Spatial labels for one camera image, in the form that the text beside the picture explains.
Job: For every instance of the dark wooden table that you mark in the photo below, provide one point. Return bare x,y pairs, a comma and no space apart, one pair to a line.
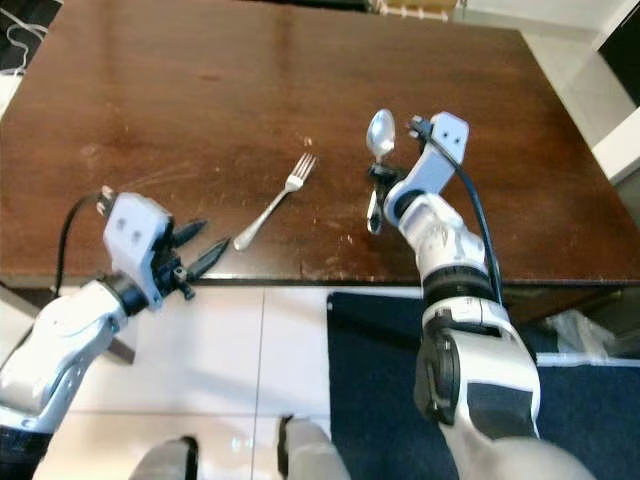
260,272

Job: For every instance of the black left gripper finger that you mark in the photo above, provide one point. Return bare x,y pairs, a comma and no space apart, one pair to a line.
208,258
190,233

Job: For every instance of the silver fork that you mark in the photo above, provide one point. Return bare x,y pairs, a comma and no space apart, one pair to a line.
295,180

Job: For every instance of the crumpled clear plastic sheet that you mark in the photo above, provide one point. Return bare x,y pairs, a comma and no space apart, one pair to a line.
590,335

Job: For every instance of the grey robot left leg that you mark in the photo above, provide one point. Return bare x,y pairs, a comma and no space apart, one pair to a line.
165,460

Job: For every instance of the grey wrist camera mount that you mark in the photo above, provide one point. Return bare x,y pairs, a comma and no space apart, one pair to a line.
135,235
445,150

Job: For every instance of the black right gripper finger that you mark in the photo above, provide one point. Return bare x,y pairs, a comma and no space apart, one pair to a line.
386,192
386,172

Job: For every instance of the tan cardboard box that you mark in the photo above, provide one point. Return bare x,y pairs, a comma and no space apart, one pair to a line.
415,7

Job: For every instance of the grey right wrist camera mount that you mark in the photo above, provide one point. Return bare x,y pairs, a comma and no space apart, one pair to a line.
445,150

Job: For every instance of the silver spoon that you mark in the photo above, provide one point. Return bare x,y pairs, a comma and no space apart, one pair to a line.
380,132

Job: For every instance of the black floor mat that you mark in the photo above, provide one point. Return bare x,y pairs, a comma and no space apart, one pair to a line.
380,400

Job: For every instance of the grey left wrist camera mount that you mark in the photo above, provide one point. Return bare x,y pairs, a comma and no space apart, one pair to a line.
135,235

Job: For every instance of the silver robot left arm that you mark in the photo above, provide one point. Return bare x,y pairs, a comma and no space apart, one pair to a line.
60,360

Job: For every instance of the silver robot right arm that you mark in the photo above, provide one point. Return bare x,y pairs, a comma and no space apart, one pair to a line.
480,340

